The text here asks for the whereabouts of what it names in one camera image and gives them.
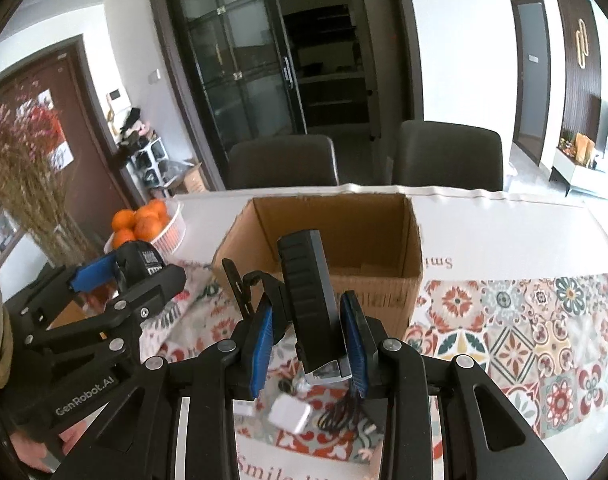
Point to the black framed glass door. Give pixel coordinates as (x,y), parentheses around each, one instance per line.
(224,60)

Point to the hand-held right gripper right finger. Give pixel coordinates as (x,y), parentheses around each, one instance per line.
(354,345)

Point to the white shoe rack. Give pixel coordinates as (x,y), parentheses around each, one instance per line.
(149,165)

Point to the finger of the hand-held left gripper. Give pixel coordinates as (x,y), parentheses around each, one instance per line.
(94,272)
(149,292)

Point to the white wall switch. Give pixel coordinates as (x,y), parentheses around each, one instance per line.
(155,75)

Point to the small cardboard floor box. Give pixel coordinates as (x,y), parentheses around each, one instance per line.
(194,180)

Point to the dark grey dining chair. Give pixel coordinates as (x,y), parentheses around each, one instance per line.
(284,162)
(446,155)

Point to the person's left hand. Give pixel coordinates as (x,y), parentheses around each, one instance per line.
(29,452)

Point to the brown cardboard box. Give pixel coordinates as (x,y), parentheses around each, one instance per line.
(334,225)

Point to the white wall intercom panel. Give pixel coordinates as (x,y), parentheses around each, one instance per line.
(116,99)

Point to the dried flower bouquet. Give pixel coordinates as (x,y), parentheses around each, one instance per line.
(24,180)

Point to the white television cabinet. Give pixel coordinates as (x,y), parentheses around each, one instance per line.
(589,177)

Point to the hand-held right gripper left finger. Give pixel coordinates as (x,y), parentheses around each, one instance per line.
(261,350)

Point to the white slatted fruit basket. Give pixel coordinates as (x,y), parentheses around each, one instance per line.
(171,232)

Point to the dark interior door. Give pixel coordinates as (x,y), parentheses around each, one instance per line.
(531,80)

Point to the black ribbed rectangular device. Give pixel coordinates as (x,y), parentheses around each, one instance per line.
(304,300)

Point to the orange decorative bag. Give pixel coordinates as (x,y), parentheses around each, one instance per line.
(584,149)

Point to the pile of oranges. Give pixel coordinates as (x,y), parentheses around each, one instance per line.
(146,222)

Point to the gold wall ornament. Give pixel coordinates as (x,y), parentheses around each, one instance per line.
(581,42)

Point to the brown wooden door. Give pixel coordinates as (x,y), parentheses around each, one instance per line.
(84,135)

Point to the white square power adapter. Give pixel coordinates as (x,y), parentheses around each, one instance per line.
(289,414)

